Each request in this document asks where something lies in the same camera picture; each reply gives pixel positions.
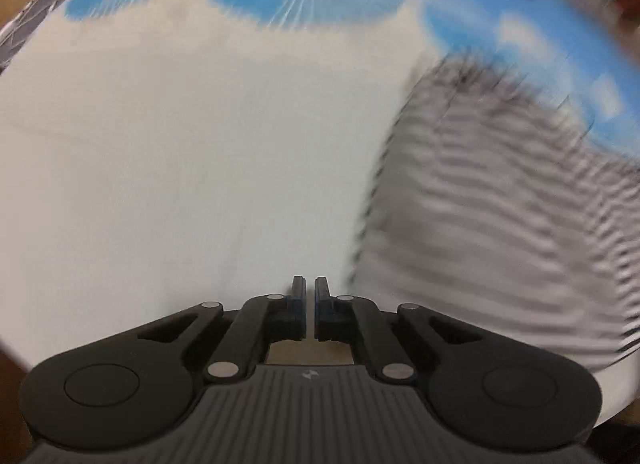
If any thin-striped black white garment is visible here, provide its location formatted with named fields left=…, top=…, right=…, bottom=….
left=348, top=54, right=639, bottom=370

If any blue white patterned bedspread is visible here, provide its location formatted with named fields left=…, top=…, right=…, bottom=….
left=1, top=0, right=639, bottom=418

